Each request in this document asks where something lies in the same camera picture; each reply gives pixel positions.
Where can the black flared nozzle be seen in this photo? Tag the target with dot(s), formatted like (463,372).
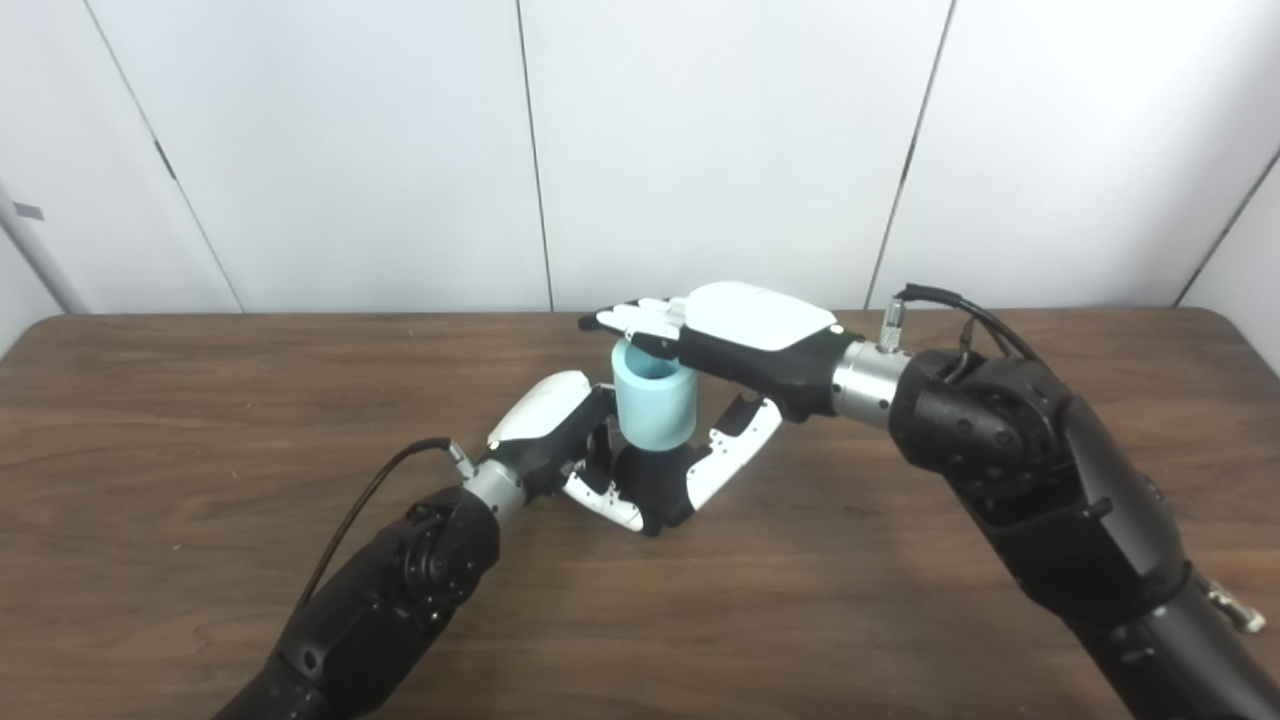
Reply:
(655,490)

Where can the white and black left hand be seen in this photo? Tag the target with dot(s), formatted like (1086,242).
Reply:
(545,430)

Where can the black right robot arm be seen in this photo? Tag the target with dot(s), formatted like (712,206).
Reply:
(1040,470)

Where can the small grey wall label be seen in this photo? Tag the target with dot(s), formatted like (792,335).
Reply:
(28,211)

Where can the light blue cylindrical cup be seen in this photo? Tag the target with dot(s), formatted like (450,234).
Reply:
(655,410)

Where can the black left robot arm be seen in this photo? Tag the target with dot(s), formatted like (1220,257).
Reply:
(400,600)

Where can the white and black right hand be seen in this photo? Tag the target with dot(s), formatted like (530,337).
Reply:
(765,340)

